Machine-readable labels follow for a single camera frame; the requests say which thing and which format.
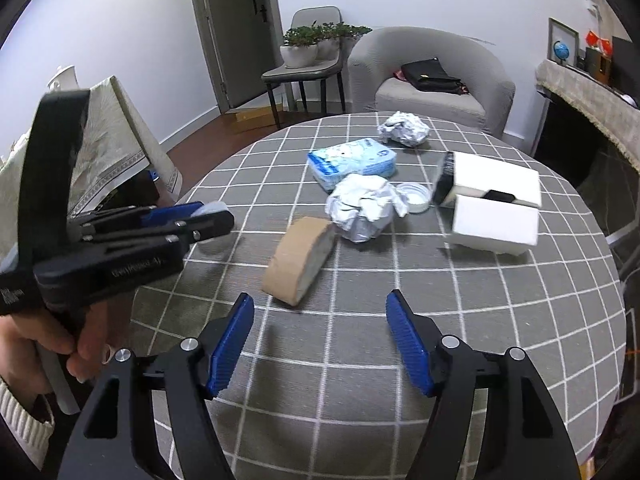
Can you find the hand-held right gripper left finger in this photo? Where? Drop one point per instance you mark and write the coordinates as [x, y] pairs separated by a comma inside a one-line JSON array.
[[230, 345]]

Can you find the blue tissue pack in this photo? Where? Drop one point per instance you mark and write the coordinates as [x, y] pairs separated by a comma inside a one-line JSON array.
[[350, 160]]

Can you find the white computer mouse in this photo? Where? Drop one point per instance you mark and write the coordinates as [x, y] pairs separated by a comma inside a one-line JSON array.
[[629, 99]]

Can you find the round table, grey checked cloth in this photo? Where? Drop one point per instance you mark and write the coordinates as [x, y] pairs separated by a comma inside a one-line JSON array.
[[350, 310]]

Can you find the beige patterned table cloth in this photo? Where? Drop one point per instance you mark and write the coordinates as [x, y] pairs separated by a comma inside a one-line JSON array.
[[110, 150]]

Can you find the dark brown box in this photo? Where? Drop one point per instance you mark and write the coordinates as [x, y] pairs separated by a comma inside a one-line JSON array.
[[597, 67]]

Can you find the grey-green door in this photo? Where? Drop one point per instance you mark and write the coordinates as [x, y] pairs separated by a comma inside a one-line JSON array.
[[235, 35]]

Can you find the person's left hand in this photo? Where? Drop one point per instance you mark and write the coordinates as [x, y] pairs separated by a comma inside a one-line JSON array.
[[30, 342]]

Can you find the white teapot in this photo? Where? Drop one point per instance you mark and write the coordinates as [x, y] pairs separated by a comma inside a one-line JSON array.
[[62, 79]]

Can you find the black monitor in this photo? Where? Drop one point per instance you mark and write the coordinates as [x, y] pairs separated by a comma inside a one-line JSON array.
[[627, 67]]

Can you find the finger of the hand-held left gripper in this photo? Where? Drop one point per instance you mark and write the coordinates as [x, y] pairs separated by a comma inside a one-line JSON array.
[[165, 215], [210, 227]]

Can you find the pink patterned pouch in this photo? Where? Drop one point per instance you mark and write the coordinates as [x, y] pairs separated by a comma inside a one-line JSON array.
[[398, 75]]

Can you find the white plastic lid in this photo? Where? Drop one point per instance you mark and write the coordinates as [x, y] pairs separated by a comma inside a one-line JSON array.
[[414, 199]]

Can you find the small red flags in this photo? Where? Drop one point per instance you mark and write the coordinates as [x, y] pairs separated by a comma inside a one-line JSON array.
[[600, 42]]

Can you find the black handbag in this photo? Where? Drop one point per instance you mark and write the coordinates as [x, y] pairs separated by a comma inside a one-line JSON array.
[[430, 76]]

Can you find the flat cardboard box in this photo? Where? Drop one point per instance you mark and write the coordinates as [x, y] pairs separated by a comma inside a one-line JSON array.
[[255, 115]]

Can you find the open white cardboard box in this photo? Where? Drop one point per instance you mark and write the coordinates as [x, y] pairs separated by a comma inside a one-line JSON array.
[[495, 230]]

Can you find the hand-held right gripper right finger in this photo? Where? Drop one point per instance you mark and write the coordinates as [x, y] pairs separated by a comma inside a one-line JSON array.
[[410, 345]]

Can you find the grey dining chair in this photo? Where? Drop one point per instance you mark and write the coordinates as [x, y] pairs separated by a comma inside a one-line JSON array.
[[295, 76]]

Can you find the potted green plant white pot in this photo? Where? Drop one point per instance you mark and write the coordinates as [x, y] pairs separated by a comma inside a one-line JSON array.
[[299, 55], [329, 47]]

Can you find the framed globe picture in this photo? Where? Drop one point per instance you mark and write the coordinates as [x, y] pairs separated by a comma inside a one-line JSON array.
[[562, 42]]

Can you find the crumpled white paper ball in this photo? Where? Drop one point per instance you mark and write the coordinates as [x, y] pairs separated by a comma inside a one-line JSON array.
[[402, 127], [360, 205]]

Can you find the grey armchair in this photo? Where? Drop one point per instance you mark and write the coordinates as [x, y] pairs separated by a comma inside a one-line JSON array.
[[370, 65]]

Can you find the brown tape roll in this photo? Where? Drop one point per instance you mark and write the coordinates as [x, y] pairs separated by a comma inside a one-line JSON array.
[[295, 260]]

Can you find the long desk with fringed cloth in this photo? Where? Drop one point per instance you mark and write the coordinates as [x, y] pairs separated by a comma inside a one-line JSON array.
[[590, 95]]

